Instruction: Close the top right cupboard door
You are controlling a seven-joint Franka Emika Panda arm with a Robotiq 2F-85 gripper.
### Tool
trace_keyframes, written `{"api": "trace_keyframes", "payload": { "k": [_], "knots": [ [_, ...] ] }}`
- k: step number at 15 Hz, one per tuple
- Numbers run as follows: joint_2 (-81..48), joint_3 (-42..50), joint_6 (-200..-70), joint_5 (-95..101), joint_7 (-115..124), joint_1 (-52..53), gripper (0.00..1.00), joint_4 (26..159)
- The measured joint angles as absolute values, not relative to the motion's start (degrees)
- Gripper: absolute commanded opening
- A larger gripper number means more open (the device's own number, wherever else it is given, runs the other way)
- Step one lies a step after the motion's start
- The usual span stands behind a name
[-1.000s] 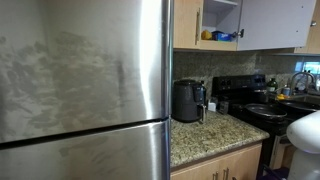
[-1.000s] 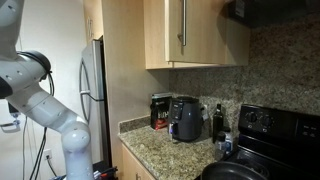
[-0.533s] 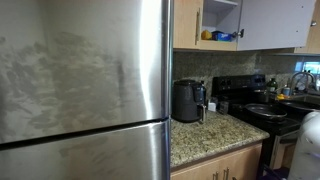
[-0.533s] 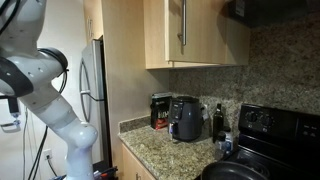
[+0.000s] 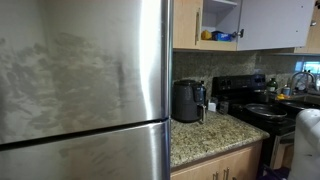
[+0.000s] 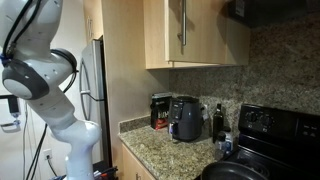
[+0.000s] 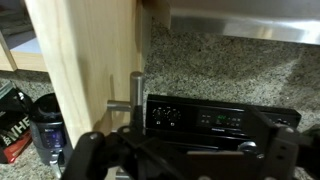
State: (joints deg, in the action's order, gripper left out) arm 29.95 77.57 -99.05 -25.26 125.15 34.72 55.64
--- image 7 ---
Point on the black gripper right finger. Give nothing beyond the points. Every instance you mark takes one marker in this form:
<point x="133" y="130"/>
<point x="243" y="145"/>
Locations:
<point x="293" y="153"/>

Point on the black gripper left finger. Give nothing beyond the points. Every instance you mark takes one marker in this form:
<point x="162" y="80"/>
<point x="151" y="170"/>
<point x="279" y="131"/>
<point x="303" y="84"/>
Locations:
<point x="96" y="156"/>

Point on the light wood cupboard door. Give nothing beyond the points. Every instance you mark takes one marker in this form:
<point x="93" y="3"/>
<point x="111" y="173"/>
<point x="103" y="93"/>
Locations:
<point x="86" y="60"/>

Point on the light wood cupboard carcass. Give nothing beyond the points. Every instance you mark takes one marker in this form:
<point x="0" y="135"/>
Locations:
<point x="26" y="61"/>

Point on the black electric stove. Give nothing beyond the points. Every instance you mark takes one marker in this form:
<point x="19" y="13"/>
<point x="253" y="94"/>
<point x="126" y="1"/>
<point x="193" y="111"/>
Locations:
<point x="216" y="116"/>

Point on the black red whey bag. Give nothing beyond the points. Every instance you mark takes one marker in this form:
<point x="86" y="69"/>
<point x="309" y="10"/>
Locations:
<point x="13" y="130"/>

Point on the stainless steel range hood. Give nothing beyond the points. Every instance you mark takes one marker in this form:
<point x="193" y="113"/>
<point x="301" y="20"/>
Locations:
<point x="246" y="26"/>

